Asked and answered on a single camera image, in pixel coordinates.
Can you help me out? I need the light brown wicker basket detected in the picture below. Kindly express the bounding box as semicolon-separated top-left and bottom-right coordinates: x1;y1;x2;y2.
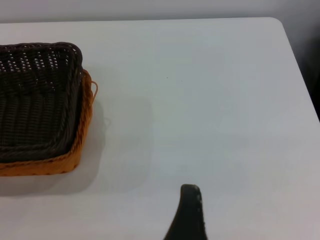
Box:
0;68;100;177

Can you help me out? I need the dark brown wicker basket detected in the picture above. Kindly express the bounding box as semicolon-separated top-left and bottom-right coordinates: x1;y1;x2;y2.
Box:
0;41;85;163

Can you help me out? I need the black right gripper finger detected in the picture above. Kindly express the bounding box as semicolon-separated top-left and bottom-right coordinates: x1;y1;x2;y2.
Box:
163;183;209;240

